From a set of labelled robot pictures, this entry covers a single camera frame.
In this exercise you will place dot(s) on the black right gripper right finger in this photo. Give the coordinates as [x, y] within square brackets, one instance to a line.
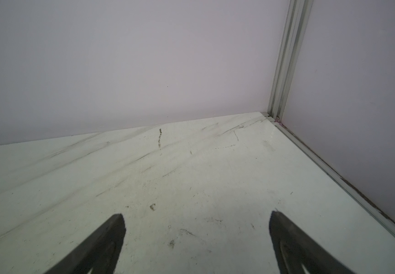
[297, 253]

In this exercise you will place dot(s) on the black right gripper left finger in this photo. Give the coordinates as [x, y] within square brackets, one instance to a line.
[98, 253]

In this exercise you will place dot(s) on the aluminium frame profiles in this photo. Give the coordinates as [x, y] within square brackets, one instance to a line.
[333, 95]

